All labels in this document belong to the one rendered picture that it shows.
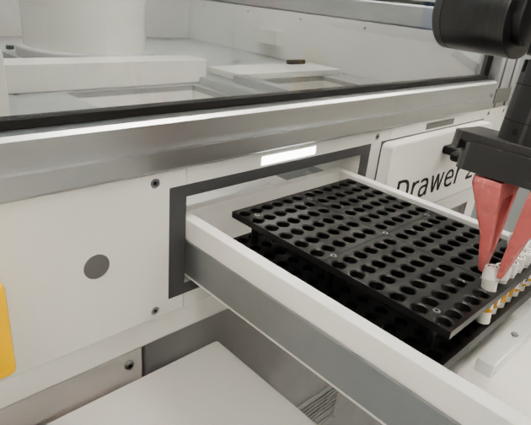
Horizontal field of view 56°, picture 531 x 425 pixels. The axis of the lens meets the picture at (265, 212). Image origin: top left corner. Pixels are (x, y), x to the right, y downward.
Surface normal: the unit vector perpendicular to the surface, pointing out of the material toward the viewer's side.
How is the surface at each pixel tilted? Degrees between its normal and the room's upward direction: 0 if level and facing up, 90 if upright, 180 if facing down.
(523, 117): 83
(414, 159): 90
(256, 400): 0
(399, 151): 90
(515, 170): 83
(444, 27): 115
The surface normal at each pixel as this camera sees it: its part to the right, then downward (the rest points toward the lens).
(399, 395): -0.73, 0.22
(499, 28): -0.78, 0.47
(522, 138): -0.82, 0.04
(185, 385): 0.09, -0.91
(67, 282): 0.68, 0.36
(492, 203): -0.64, 0.48
